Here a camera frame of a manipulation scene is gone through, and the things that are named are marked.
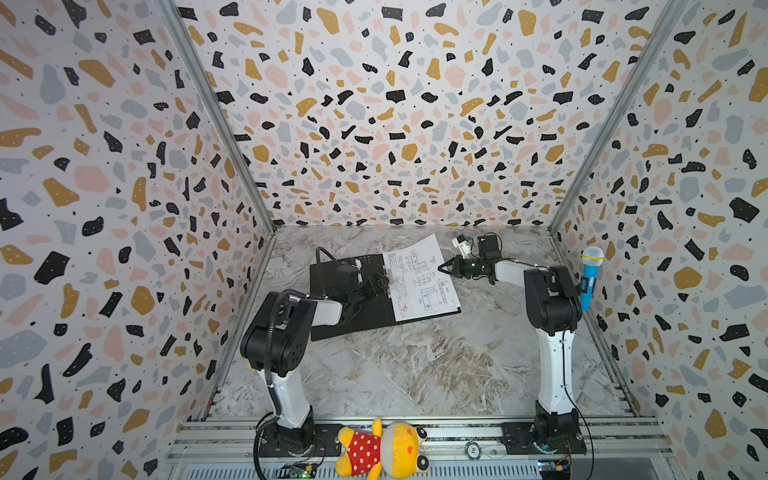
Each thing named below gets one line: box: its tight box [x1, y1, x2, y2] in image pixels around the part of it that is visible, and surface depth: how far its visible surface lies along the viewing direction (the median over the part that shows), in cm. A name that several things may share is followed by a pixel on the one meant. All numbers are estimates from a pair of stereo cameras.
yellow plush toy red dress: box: [335, 419, 430, 480], surface depth 68 cm
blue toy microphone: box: [580, 246, 605, 312], surface depth 81 cm
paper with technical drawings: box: [383, 233, 461, 322], surface depth 106 cm
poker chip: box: [465, 442, 482, 461], surface depth 74 cm
